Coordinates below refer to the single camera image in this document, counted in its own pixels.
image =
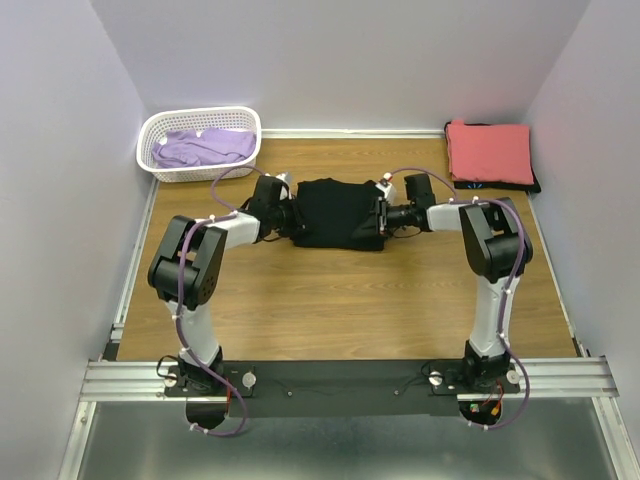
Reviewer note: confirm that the folded red t shirt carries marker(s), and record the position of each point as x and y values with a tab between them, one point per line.
489	152

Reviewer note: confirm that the white plastic laundry basket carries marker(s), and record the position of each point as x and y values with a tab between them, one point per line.
155	128

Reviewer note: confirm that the purple t shirt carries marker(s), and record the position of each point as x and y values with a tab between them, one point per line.
210	147

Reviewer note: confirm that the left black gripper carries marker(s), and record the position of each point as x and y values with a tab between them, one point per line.
292	205

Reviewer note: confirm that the folded black t shirt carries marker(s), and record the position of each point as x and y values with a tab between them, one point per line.
500	186

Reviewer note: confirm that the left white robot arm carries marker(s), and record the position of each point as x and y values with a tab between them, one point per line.
185	270

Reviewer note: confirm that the black t shirt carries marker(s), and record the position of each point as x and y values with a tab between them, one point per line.
500	186
332	211

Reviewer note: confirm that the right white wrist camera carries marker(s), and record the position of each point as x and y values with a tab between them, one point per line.
389	191

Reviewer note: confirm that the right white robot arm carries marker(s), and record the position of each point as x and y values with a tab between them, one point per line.
497	249

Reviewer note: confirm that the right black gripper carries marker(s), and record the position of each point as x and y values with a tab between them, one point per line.
387	228

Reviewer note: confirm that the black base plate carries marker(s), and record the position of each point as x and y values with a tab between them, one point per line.
349	388

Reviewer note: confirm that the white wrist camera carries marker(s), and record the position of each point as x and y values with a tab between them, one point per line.
389	191
285	178

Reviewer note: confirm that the aluminium frame rail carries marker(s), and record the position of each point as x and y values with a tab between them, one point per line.
114	381

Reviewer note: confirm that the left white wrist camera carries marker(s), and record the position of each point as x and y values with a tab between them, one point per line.
285	178

